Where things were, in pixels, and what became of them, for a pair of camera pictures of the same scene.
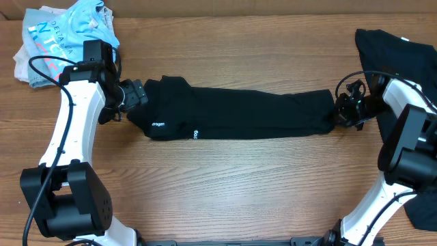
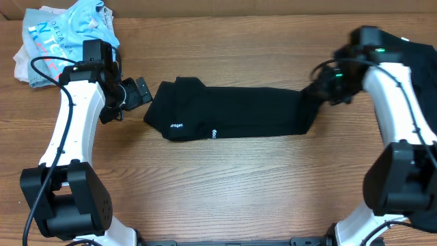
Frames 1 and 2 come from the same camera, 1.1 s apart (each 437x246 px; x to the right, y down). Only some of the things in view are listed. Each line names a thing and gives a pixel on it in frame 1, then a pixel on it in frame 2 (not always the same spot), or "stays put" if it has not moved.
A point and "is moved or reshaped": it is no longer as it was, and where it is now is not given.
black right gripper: (346, 107) → (321, 86)
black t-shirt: (171, 108) is moved or reshaped
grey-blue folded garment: (31, 18) stays put
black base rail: (296, 241) stays put
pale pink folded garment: (21, 69) stays put
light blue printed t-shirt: (64, 35) stays put
